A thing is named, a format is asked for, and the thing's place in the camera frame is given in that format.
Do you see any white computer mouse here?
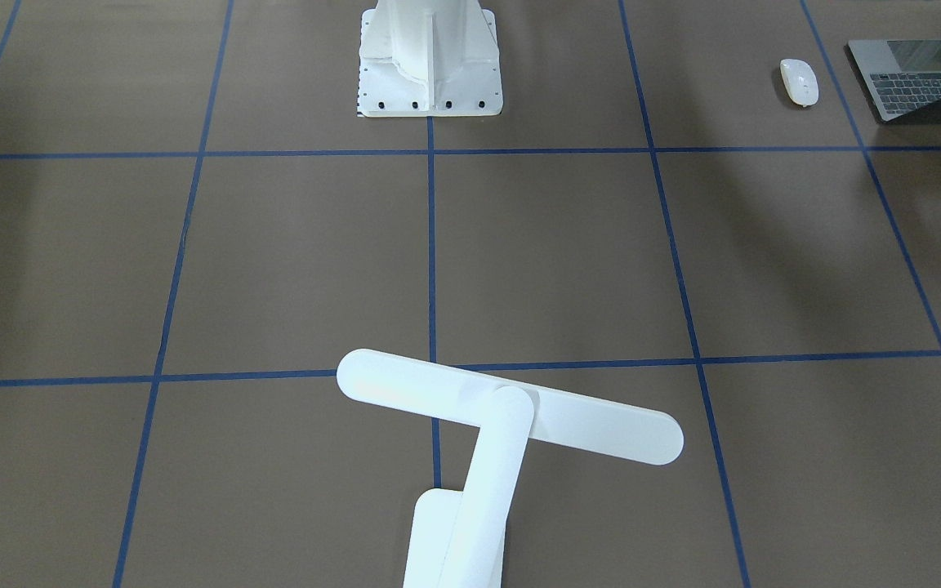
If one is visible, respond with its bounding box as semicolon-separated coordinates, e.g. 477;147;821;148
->
779;57;820;108

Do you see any grey laptop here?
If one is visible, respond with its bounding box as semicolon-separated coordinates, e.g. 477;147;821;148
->
847;38;941;124

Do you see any white desk lamp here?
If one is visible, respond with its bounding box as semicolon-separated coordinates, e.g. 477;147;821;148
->
337;349;684;587

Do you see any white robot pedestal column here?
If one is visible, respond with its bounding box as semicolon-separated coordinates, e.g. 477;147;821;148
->
356;1;504;117

